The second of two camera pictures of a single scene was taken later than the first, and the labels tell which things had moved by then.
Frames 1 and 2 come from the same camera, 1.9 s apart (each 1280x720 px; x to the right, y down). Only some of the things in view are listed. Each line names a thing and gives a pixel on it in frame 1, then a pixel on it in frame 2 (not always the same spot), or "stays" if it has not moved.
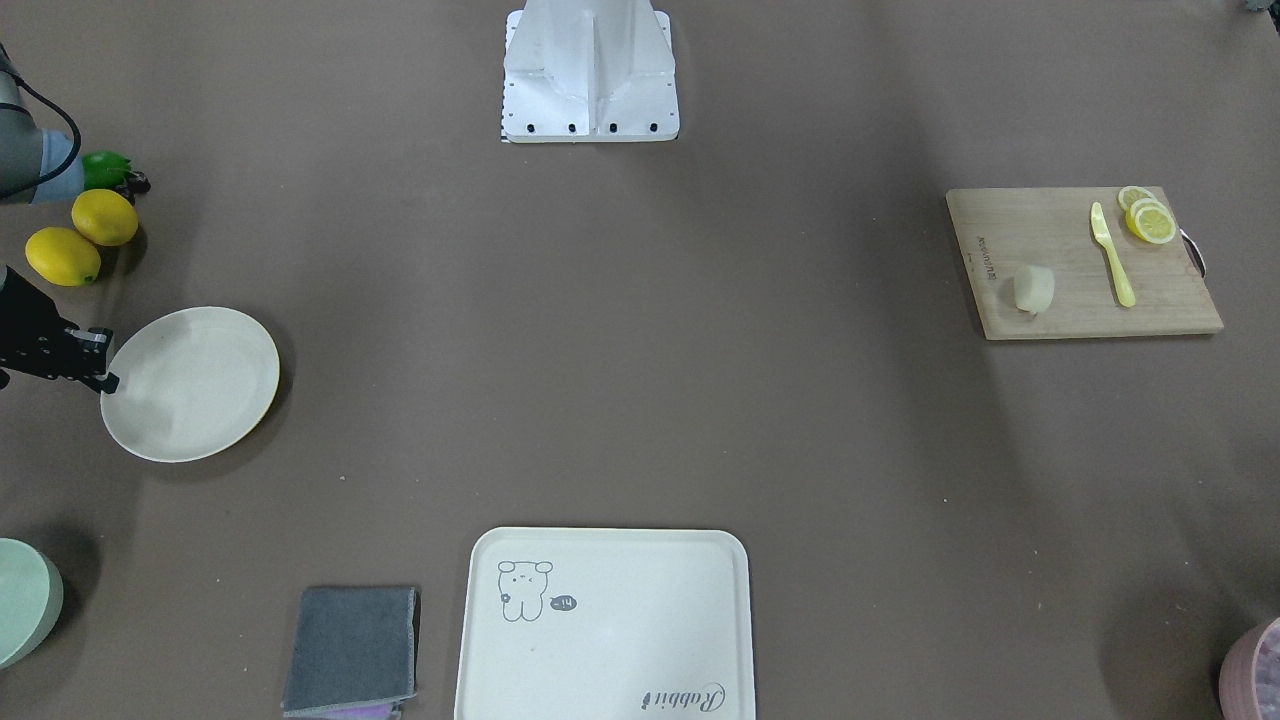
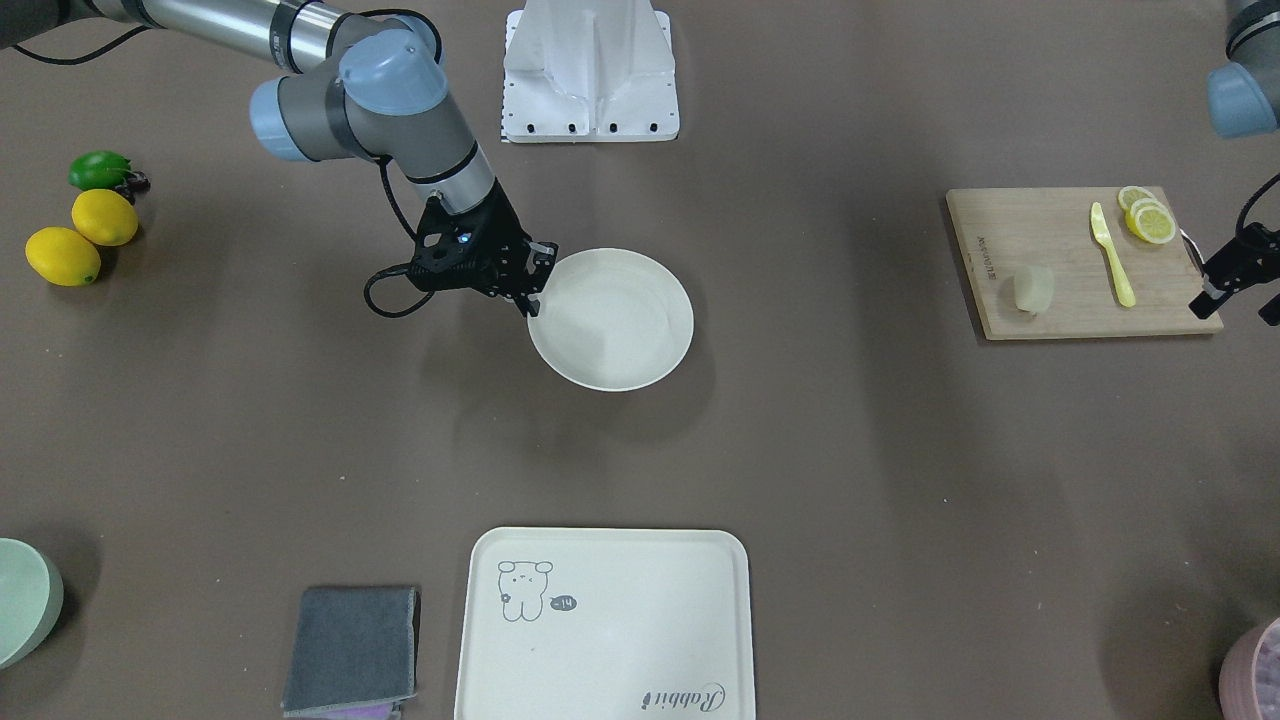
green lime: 104,169 stays
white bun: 1034,287 stays
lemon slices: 1147,216 stays
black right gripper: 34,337 to 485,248
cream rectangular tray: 605,624 stays
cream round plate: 193,384 to 612,319
